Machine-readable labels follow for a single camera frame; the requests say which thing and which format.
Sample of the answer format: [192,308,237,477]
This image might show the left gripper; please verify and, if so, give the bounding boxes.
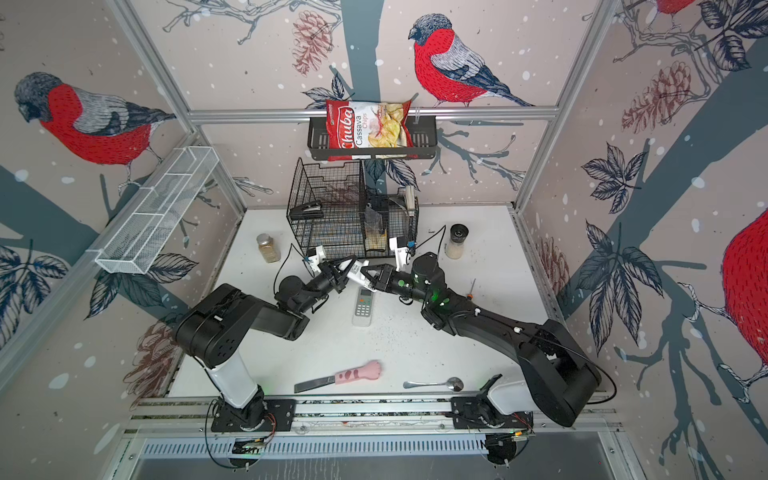
[296,256,357,317]

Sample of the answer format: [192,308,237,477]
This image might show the white remote control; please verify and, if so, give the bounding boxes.
[352,287,373,328]
[346,260,369,285]

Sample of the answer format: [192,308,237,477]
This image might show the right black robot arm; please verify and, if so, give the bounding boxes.
[360,252,602,427]

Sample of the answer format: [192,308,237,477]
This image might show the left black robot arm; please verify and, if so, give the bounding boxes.
[173,256,364,418]

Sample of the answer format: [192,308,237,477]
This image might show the black stapler in basket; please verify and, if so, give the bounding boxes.
[288,201,324,221]

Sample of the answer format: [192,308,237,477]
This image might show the brown spice jar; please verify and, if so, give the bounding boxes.
[257,233,281,263]

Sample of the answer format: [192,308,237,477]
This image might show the black lid shaker jar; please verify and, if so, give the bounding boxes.
[444,223,469,260]

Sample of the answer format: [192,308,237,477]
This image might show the orange black screwdriver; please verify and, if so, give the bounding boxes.
[466,278,477,300]

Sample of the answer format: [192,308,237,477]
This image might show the metal spoon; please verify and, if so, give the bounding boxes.
[402,377,464,392]

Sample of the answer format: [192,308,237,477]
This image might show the red cassava chips bag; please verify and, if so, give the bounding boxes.
[325,100,413,150]

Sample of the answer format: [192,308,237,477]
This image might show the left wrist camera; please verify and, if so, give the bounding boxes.
[305,245,327,273]

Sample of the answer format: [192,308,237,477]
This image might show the black wire basket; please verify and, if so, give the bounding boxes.
[286,159,419,260]

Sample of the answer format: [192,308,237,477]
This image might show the pink handled knife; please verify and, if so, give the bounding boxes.
[294,360,382,394]

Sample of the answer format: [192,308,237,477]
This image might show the black wall shelf basket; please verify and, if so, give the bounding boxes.
[307,116,438,161]

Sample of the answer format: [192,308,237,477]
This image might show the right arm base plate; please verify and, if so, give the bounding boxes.
[446,397,533,431]

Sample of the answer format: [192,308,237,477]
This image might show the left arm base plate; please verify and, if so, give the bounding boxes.
[210,398,297,433]

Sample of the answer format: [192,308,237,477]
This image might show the white wire wall shelf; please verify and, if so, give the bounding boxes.
[95,146,219,274]

